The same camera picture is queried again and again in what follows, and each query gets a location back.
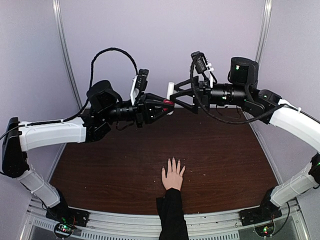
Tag round circuit board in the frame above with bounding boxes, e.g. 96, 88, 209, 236
53, 222, 76, 239
254, 223, 275, 238

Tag right round circuit board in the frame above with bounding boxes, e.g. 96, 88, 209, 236
254, 223, 275, 238

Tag aluminium front frame rail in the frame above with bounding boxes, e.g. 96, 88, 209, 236
18, 198, 310, 240

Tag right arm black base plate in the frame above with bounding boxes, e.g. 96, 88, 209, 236
239, 206, 282, 227

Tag red nail polish bottle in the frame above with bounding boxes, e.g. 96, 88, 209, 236
163, 99, 175, 106

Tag black braided left cable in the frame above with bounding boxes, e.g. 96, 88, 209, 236
72, 47, 139, 121

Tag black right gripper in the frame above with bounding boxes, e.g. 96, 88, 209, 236
170, 74, 249, 114

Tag left round circuit board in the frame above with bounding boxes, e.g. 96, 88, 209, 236
53, 222, 76, 239

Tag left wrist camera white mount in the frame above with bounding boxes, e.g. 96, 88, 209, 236
129, 69, 149, 106

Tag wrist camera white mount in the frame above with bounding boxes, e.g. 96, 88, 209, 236
129, 69, 149, 106
190, 51, 218, 88

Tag white nail polish cap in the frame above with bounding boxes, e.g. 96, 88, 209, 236
166, 82, 175, 100

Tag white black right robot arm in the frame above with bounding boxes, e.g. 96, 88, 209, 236
167, 52, 320, 151

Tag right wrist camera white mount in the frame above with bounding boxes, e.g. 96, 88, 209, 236
190, 51, 218, 88

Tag left aluminium corner post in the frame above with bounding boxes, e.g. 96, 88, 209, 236
52, 0, 83, 110

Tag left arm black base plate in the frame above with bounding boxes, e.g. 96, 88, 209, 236
45, 206, 90, 227

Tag black sleeved forearm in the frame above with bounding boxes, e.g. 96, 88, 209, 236
156, 188, 189, 240

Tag right aluminium corner post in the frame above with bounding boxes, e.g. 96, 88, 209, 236
255, 0, 273, 67

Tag black braided cable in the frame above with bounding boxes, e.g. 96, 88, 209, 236
189, 53, 286, 125
72, 47, 139, 121

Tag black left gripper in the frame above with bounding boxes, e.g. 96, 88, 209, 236
101, 91, 175, 128

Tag mannequin hand with long nails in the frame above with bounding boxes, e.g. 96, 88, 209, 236
161, 157, 186, 191

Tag aluminium corner post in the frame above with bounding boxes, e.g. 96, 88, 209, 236
52, 0, 83, 110
255, 0, 273, 67

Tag black braided right cable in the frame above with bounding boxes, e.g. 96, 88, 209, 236
189, 53, 286, 125

